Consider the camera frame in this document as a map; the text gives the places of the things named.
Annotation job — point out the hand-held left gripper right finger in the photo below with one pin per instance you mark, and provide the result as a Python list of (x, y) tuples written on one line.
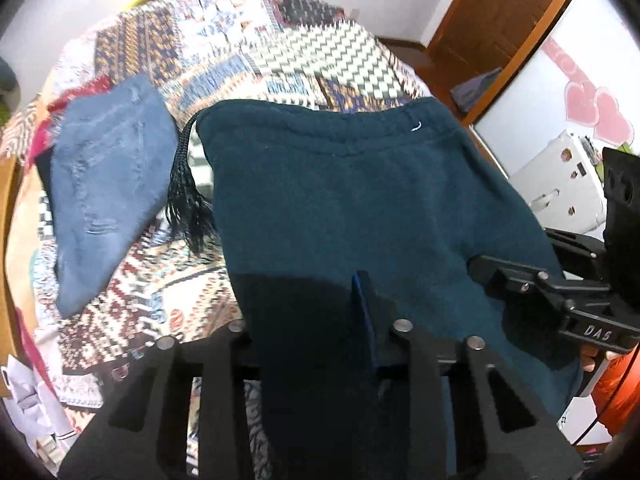
[(362, 310)]

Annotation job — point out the white cabinet door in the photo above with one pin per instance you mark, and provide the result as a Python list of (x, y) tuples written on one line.
[(575, 20)]

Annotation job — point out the patchwork blanket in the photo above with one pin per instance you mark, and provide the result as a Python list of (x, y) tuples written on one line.
[(225, 50)]

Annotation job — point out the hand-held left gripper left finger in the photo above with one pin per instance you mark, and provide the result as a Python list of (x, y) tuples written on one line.
[(225, 360)]

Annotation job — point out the grey cloth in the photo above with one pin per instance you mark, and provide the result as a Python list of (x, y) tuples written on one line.
[(475, 90)]

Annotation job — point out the wooden door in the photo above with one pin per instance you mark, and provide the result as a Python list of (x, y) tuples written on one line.
[(500, 10)]

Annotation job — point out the pink heart decoration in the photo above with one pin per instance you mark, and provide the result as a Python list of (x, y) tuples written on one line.
[(600, 110)]

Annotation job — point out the blue jeans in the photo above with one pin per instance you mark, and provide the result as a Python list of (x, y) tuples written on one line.
[(110, 160)]

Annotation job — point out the magenta cloth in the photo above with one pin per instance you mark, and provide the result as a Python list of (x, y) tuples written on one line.
[(42, 140)]

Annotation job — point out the person's right forearm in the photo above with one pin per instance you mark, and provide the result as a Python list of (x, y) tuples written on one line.
[(620, 390)]

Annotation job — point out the wooden folding table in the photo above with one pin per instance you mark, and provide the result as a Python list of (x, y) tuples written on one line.
[(7, 260)]

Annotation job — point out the person's right hand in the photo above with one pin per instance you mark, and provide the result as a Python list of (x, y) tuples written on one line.
[(591, 360)]

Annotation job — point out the dark cloth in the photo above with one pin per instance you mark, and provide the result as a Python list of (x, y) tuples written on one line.
[(44, 170)]

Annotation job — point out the red cloth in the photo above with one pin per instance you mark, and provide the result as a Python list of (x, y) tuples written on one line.
[(85, 87)]

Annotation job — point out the dark teal pants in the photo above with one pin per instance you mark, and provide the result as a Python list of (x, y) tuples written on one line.
[(350, 185)]

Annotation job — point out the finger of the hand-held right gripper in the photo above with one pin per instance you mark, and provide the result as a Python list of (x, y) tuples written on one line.
[(575, 244), (520, 280)]

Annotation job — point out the white appliance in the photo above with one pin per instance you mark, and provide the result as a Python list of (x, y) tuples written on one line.
[(550, 185)]

